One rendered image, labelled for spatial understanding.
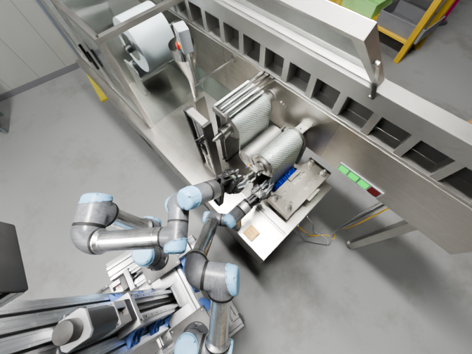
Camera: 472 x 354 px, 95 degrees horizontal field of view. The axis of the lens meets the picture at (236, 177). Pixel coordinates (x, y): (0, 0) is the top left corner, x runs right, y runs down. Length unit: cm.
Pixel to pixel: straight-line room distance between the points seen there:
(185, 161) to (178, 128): 31
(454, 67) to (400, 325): 354
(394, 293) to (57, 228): 338
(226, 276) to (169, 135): 119
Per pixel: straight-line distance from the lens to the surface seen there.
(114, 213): 108
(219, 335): 115
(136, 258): 134
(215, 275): 93
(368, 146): 113
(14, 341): 82
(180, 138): 173
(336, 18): 51
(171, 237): 78
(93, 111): 373
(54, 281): 291
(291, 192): 133
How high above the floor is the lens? 224
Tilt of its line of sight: 64 degrees down
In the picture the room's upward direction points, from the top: 6 degrees counter-clockwise
